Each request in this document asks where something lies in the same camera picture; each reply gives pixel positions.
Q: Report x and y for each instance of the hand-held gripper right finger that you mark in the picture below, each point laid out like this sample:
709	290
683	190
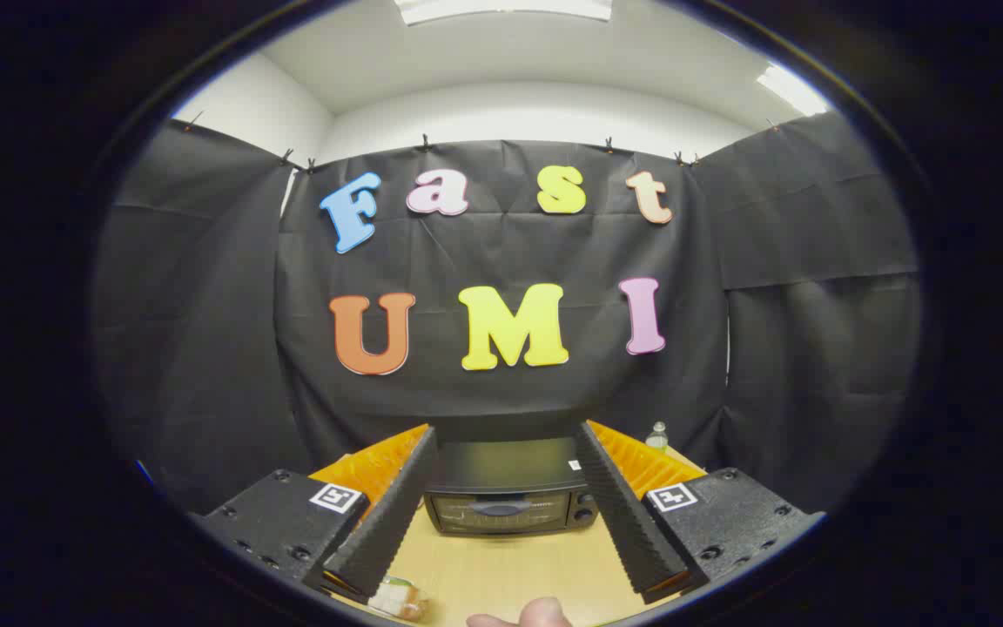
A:
628	514

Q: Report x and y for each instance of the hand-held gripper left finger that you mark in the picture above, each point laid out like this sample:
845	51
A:
388	514

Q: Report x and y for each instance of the toast sandwich with lettuce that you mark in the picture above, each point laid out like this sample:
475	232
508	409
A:
399	599

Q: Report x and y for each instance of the black toaster oven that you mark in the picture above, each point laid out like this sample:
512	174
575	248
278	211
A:
506	492

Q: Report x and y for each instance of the clear bottle with green label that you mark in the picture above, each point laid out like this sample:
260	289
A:
657	437

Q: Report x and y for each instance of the long ceiling light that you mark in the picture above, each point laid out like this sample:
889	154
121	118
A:
791	89
501	8

